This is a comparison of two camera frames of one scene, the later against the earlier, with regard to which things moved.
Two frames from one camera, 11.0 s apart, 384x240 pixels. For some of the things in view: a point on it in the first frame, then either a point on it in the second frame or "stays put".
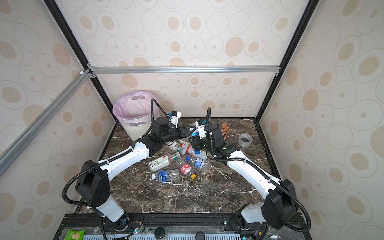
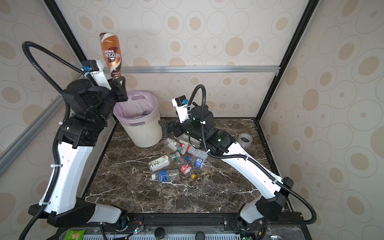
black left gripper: x=183 y=130 → x=117 y=84
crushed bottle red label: x=185 y=168 stays put
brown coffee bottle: x=224 y=130 → x=111 y=46
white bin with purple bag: x=133 y=109 stays put
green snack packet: x=73 y=234 stays put
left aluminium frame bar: x=13 y=151 stays put
